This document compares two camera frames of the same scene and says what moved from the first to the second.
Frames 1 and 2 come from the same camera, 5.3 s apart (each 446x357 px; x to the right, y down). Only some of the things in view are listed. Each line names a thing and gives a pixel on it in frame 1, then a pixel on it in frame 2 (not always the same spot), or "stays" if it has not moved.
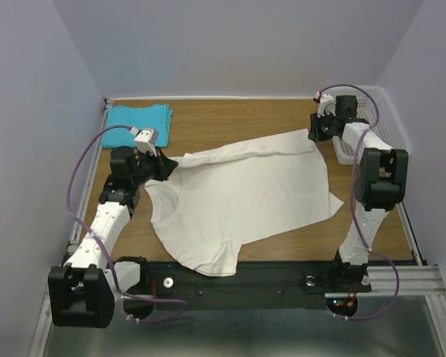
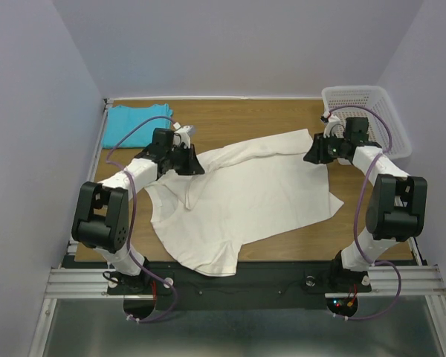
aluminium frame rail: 383,282 stays
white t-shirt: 215,201 stays
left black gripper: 165,166 to 193,166
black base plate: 255,285 stays
